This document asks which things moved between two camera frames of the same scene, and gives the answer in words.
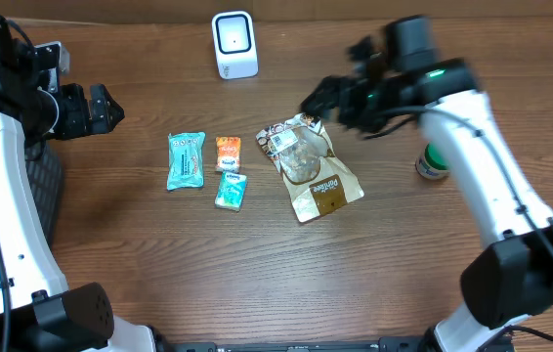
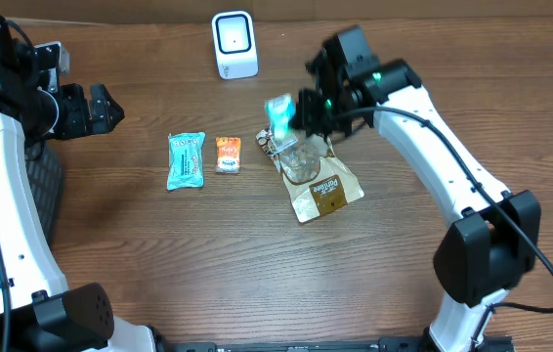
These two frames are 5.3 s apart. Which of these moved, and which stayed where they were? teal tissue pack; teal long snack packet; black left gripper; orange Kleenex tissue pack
Moved: teal tissue pack
Stayed: teal long snack packet; orange Kleenex tissue pack; black left gripper
